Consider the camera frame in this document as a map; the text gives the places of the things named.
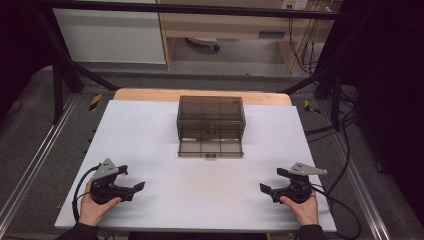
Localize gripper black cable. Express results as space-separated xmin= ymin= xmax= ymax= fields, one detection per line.
xmin=71 ymin=163 xmax=102 ymax=224
xmin=309 ymin=182 xmax=363 ymax=240

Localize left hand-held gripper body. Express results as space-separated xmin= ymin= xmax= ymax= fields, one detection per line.
xmin=89 ymin=158 xmax=135 ymax=205

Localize black floor cables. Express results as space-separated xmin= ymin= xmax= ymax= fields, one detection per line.
xmin=304 ymin=109 xmax=360 ymax=198

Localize bundle of hanging cables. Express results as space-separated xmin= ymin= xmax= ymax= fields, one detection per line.
xmin=285 ymin=15 xmax=327 ymax=77

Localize person's left hand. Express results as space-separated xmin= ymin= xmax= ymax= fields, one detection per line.
xmin=78 ymin=179 xmax=123 ymax=228

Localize wooden desk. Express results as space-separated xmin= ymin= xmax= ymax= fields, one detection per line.
xmin=156 ymin=0 xmax=342 ymax=72

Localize person's right hand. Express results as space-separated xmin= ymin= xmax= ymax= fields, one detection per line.
xmin=279 ymin=189 xmax=321 ymax=227

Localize transparent brown drawer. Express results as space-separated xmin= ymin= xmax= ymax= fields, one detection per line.
xmin=177 ymin=137 xmax=245 ymax=159

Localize transparent brown drawer cabinet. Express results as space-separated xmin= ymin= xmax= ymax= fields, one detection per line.
xmin=176 ymin=95 xmax=247 ymax=142

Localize white table board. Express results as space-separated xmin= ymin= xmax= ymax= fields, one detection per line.
xmin=53 ymin=99 xmax=338 ymax=234

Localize black frame crossbar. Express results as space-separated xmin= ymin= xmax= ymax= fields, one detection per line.
xmin=32 ymin=0 xmax=345 ymax=21

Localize aluminium floor rail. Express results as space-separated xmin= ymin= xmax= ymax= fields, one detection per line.
xmin=0 ymin=94 xmax=80 ymax=228
xmin=332 ymin=132 xmax=392 ymax=240

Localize white cabinet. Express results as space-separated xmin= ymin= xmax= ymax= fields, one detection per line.
xmin=52 ymin=7 xmax=167 ymax=65

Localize yellow black floor tape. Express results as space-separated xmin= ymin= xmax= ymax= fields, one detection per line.
xmin=302 ymin=99 xmax=322 ymax=116
xmin=88 ymin=93 xmax=103 ymax=113

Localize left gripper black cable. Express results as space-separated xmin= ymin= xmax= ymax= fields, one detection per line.
xmin=71 ymin=163 xmax=102 ymax=224

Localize wall power socket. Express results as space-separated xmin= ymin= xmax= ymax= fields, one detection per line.
xmin=281 ymin=0 xmax=310 ymax=11

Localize black metal stand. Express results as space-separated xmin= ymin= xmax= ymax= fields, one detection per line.
xmin=35 ymin=9 xmax=120 ymax=125
xmin=280 ymin=49 xmax=345 ymax=132

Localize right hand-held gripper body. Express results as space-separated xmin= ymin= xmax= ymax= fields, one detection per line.
xmin=270 ymin=162 xmax=329 ymax=205

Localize black curtain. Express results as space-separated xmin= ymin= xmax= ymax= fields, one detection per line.
xmin=0 ymin=0 xmax=56 ymax=119
xmin=339 ymin=0 xmax=424 ymax=228

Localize office chair base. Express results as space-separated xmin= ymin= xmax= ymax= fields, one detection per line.
xmin=184 ymin=36 xmax=222 ymax=53

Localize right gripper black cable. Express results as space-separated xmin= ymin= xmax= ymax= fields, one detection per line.
xmin=309 ymin=182 xmax=363 ymax=240

